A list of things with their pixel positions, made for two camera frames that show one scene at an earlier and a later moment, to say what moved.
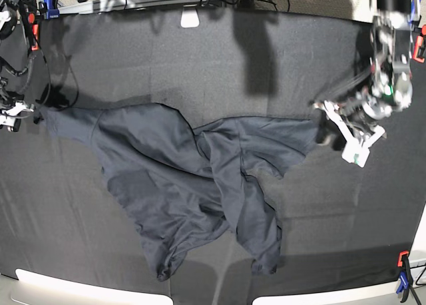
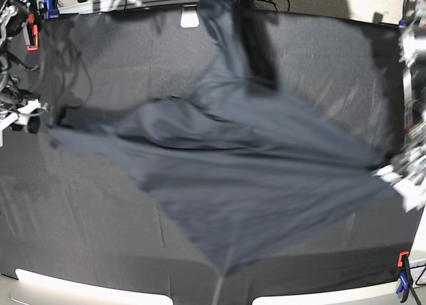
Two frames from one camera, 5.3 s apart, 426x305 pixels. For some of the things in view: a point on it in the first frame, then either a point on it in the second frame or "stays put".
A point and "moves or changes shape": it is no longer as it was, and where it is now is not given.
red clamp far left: [35, 30] stays put
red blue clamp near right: [405, 278] stays put
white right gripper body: [355, 151] → [412, 189]
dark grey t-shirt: [184, 188] moves or changes shape
